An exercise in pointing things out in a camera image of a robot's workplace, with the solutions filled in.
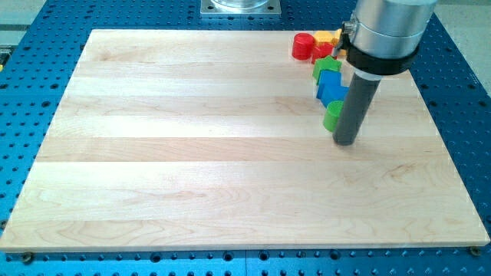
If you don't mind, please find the green star block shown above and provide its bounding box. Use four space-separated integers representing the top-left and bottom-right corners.
312 56 342 83

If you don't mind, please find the blue cube block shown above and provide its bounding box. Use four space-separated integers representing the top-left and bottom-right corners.
316 71 341 99

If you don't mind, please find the yellow hexagon block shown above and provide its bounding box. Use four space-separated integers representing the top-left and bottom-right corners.
313 31 334 45

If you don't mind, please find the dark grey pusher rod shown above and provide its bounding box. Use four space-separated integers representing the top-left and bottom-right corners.
333 72 381 146

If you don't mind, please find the red cylinder block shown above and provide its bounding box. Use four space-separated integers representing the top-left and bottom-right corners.
292 32 315 61

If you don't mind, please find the green cylinder block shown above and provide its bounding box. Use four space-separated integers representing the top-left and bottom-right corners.
323 100 344 132

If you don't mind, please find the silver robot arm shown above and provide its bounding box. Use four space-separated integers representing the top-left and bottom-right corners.
332 0 437 146

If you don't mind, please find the wooden board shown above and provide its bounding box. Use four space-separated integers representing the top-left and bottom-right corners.
1 30 489 252

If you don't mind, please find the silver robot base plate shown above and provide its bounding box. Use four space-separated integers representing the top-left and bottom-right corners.
200 0 282 16

